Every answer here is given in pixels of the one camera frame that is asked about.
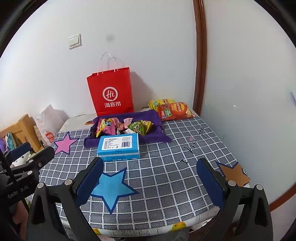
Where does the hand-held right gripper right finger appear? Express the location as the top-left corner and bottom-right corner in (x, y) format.
(196, 158), (274, 241)

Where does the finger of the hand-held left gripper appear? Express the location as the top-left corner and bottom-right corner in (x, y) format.
(5, 142), (31, 161)
(10, 146), (55, 176)

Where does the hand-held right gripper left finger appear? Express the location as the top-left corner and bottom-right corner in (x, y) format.
(26, 156), (105, 241)

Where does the pink yellow snack bag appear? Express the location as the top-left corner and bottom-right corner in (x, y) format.
(96, 118), (105, 138)

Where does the yellow purple popcorn bag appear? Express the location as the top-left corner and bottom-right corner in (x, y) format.
(102, 118), (118, 136)

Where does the pink snack packet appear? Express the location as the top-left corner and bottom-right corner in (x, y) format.
(117, 118), (134, 131)

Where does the green snack packet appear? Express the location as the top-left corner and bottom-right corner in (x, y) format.
(128, 120), (145, 135)

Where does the purple knitted cloth tray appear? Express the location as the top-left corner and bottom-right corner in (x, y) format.
(84, 109), (173, 148)

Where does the yellow triangular snack packet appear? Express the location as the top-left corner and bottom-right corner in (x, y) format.
(141, 120), (154, 135)

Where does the white dotted cloth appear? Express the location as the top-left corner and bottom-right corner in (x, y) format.
(10, 152), (35, 168)

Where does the colourful cloth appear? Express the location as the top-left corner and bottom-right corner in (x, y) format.
(4, 132), (18, 151)

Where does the blue star sticker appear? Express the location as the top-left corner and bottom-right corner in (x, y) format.
(89, 167), (139, 215)

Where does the orange star sticker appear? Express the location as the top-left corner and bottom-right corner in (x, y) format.
(216, 161), (250, 187)

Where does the wooden chair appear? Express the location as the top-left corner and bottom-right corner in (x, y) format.
(0, 114), (43, 153)

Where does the pink star sticker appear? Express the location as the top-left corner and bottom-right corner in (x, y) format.
(52, 132), (80, 155)

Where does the white plastic bag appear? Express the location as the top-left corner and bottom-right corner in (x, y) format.
(35, 104), (70, 139)

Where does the blue cardboard box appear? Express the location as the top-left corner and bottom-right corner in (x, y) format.
(97, 133), (141, 162)

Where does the grey checked tablecloth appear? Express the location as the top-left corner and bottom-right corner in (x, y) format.
(37, 115), (251, 231)

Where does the orange chips bag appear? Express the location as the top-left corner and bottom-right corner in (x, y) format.
(158, 102), (195, 121)

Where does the yellow chips bag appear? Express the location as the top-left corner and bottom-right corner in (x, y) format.
(148, 98), (176, 110)

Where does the white light switch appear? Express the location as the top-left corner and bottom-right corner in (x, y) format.
(68, 34), (82, 49)

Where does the brown wooden door frame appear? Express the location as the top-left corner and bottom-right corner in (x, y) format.
(192, 0), (207, 116)

